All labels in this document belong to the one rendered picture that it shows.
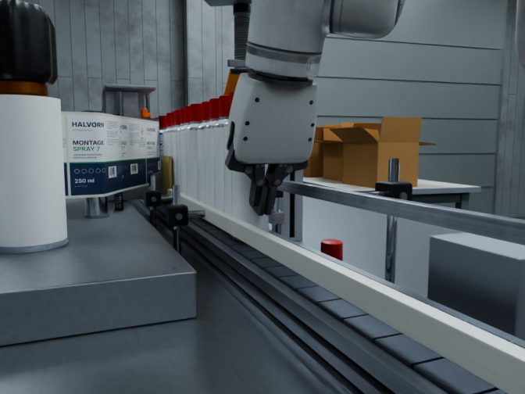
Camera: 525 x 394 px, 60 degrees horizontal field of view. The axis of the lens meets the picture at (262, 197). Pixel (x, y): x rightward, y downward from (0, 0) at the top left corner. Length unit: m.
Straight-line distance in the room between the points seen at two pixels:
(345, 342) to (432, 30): 6.07
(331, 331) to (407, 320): 0.07
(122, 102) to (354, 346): 0.88
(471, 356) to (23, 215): 0.50
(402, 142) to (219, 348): 2.19
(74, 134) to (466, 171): 6.03
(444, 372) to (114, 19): 5.03
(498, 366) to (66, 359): 0.33
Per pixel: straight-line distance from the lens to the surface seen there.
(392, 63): 5.95
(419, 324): 0.28
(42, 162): 0.61
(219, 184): 0.70
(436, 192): 2.58
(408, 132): 2.54
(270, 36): 0.49
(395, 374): 0.29
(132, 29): 5.17
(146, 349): 0.43
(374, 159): 2.46
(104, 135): 0.85
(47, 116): 0.61
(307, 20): 0.49
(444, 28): 6.44
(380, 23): 0.48
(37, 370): 0.43
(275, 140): 0.52
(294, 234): 0.85
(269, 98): 0.51
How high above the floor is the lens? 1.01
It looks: 7 degrees down
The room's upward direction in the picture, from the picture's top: straight up
